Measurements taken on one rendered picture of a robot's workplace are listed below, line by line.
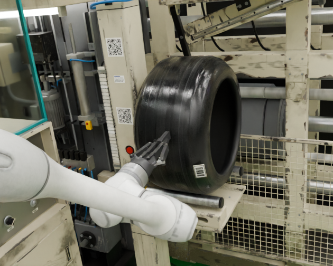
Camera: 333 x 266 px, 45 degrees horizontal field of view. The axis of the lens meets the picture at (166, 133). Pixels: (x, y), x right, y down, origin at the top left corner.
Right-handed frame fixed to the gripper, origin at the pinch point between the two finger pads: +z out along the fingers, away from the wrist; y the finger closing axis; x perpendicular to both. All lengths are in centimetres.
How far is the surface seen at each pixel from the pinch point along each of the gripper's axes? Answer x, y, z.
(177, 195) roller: 33.5, 5.0, 10.8
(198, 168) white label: 12.8, -9.7, 3.4
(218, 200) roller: 33.1, -12.1, 11.3
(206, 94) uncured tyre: -9.8, -10.8, 16.7
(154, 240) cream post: 66, 24, 14
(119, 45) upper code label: -25.1, 27.5, 26.4
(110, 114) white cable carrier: 4.5, 38.1, 23.3
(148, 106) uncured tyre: -7.9, 9.0, 8.9
